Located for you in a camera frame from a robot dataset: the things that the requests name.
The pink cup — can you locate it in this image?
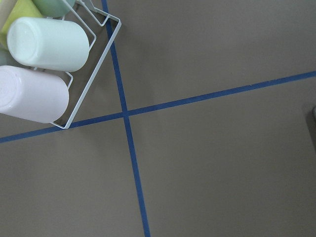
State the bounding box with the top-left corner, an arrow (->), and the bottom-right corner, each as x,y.
0,65 -> 69,123

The white cup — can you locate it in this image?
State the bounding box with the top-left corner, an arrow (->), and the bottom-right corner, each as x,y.
7,17 -> 90,72

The mint green cup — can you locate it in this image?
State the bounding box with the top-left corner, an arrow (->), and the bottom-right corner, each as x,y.
32,0 -> 70,18

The yellow cup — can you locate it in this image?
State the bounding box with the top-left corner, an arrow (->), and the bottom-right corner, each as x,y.
0,0 -> 43,49

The white wire cup rack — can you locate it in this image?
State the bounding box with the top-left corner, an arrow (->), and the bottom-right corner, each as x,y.
27,0 -> 122,130

